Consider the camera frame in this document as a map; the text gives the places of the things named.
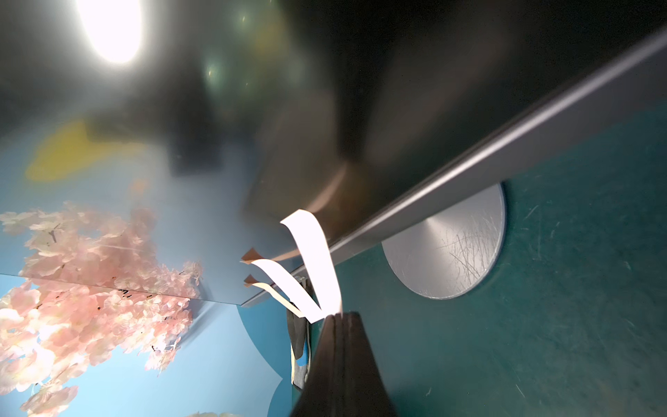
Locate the black computer monitor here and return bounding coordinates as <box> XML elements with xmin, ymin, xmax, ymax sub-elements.
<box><xmin>1</xmin><ymin>1</ymin><xmax>666</xmax><ymax>304</ymax></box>

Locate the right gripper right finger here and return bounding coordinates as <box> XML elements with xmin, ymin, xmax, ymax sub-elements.
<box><xmin>340</xmin><ymin>313</ymin><xmax>398</xmax><ymax>416</ymax></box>

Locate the round grey monitor base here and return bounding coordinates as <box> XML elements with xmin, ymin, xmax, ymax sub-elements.
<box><xmin>382</xmin><ymin>183</ymin><xmax>507</xmax><ymax>300</ymax></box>

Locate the black glove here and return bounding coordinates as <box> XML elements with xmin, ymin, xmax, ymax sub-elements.
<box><xmin>287</xmin><ymin>310</ymin><xmax>312</xmax><ymax>391</ymax></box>

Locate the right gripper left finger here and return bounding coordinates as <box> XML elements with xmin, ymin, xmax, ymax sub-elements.
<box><xmin>291</xmin><ymin>314</ymin><xmax>343</xmax><ymax>417</ymax></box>

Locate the pink cherry blossom tree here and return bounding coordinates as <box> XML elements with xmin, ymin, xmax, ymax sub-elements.
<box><xmin>1</xmin><ymin>269</ymin><xmax>201</xmax><ymax>416</ymax></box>

